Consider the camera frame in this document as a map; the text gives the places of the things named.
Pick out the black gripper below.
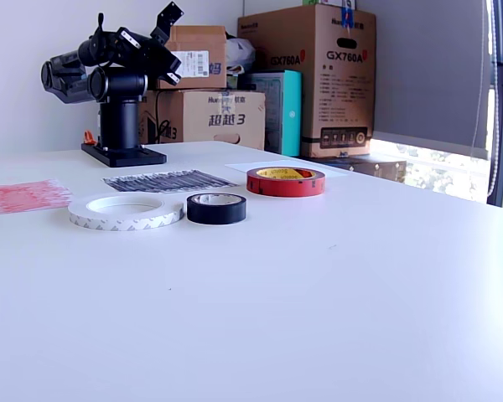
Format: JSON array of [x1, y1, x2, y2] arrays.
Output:
[[116, 26, 184, 87]]

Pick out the black tape roll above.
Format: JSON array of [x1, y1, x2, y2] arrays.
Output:
[[186, 193, 248, 226]]

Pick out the white tape roll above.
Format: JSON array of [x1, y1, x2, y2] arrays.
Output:
[[67, 193, 184, 232]]

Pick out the red tape roll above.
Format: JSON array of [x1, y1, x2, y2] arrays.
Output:
[[246, 166, 326, 198]]

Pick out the cardboard box with shipping label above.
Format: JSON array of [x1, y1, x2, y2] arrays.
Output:
[[155, 25, 228, 90]]

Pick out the green white package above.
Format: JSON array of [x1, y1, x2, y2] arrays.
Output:
[[226, 66, 247, 90]]

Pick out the cardboard box with blue print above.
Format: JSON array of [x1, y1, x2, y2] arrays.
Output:
[[137, 89, 267, 151]]

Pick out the white plastic bag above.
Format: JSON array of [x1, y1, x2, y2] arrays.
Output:
[[225, 36, 257, 73]]

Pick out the black scribbled paper sheet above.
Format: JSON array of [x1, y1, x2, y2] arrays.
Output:
[[101, 168, 239, 195]]

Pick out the blank white paper sheet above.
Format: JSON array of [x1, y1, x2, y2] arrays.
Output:
[[225, 158, 349, 183]]

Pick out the teal and white box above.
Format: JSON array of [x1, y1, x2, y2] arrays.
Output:
[[245, 70, 303, 158]]

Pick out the tall GX760A cardboard box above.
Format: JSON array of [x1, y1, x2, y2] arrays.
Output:
[[236, 3, 377, 159]]

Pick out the red scribbled paper sheet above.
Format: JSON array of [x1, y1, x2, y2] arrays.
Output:
[[0, 178, 75, 218]]

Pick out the grey window shade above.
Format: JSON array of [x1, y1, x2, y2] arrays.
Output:
[[357, 0, 494, 161]]

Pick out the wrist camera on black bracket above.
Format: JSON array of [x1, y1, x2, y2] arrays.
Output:
[[149, 1, 184, 43]]

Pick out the black power cable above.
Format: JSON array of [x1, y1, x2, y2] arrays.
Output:
[[150, 90, 173, 144]]

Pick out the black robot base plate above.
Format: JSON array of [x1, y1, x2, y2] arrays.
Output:
[[80, 142, 168, 169]]

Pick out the white bead chain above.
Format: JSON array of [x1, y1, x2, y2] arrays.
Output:
[[487, 0, 500, 198]]

